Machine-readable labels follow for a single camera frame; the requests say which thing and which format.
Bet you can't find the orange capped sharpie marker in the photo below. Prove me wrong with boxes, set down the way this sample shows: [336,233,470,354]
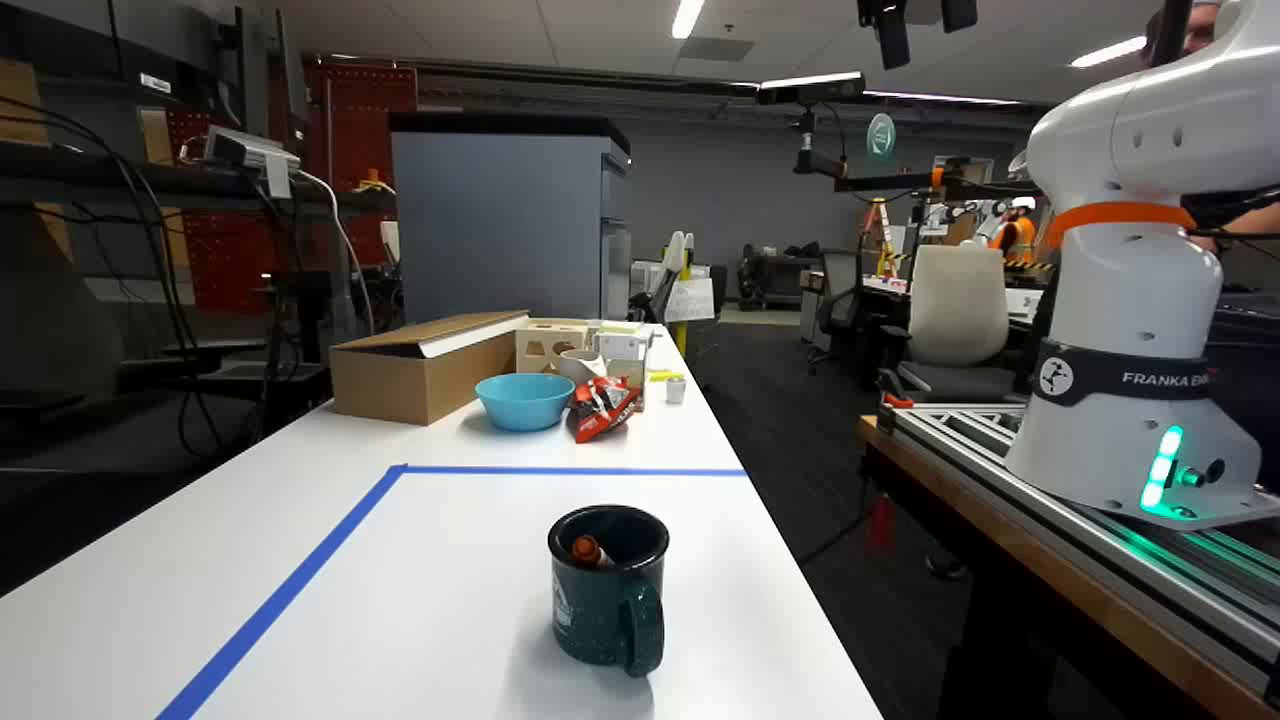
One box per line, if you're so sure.
[574,534,607,565]

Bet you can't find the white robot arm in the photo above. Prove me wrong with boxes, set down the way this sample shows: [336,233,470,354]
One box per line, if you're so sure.
[1010,0,1280,530]

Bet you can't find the red snack bag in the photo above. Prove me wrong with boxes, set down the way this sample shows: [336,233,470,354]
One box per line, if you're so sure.
[567,376,641,442]

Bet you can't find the small cream carton box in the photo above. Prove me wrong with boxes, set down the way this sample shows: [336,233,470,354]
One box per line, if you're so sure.
[517,320,589,376]

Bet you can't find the light blue plastic bowl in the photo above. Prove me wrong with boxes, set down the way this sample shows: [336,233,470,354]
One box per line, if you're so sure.
[478,372,574,432]

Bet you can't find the grey metal cabinet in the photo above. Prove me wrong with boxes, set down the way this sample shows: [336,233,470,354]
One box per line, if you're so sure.
[393,131,634,320]

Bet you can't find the brown cardboard box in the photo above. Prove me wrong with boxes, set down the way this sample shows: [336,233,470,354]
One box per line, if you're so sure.
[327,313,524,425]

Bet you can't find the dark green enamel mug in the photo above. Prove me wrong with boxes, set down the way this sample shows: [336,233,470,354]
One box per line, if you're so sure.
[549,505,674,674]

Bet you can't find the blue tape line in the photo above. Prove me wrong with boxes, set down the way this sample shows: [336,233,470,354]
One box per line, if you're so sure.
[155,459,750,720]

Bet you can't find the white chair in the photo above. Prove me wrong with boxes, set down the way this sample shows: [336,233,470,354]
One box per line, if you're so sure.
[909,245,1010,363]

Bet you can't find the white box with cable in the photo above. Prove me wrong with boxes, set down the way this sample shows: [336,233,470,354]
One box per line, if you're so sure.
[205,124,301,199]

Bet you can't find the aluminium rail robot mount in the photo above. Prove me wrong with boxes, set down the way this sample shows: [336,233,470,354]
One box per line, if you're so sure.
[890,405,1280,664]

